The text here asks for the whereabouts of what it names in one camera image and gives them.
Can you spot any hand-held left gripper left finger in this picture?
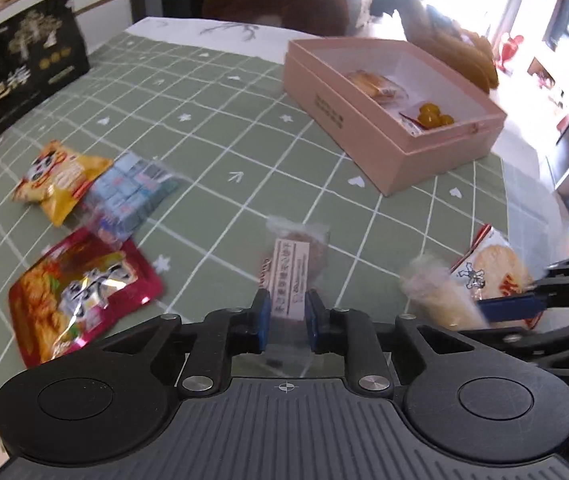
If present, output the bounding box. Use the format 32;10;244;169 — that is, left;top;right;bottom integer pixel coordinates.
97;289;271;401

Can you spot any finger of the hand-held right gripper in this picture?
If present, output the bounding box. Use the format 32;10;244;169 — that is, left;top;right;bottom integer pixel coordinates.
459;321;569;373
479;250;569;322

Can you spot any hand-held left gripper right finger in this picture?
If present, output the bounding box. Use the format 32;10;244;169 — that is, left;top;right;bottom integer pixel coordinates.
305;289;480;401

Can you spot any rice cracker packet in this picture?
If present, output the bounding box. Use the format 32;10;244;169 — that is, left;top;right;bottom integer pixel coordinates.
452;225;533;328

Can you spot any clear dark biscuit packet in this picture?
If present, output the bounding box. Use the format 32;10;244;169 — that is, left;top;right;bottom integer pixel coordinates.
232;215;333;378

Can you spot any long grain bar packet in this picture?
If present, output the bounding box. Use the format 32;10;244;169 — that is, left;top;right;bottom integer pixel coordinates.
399;255;490;331

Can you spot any pink cardboard box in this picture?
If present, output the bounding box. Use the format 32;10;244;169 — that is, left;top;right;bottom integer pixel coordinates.
283;39;508;196

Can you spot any blue candy cube packet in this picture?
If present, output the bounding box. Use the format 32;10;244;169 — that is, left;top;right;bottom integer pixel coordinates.
77;152;180;246

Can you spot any red spicy snack packet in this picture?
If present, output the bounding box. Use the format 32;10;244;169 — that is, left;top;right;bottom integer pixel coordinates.
8;227;164;367

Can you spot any yellow candy packet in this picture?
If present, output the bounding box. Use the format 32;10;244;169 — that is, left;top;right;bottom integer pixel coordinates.
399;101;455;136

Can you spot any white bread packet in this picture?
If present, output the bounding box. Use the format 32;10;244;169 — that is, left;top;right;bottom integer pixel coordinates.
347;70;408;108

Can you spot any yellow panda snack packet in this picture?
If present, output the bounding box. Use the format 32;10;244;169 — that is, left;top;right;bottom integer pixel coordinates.
13;141;114;226

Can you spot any green checkered tablecloth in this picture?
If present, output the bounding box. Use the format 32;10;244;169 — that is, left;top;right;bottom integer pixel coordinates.
0;30;510;411

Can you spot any red toy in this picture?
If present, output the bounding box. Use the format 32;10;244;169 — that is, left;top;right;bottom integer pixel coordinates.
497;34;525;68

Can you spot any tan armchair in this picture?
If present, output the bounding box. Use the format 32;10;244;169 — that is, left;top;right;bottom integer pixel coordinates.
399;2;499;93

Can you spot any white printed tablecloth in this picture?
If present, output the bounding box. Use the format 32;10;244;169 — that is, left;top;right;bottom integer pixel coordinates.
129;16;295;66

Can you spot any large black snack bag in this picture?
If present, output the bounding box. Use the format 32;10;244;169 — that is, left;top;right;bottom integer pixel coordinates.
0;0;90;143

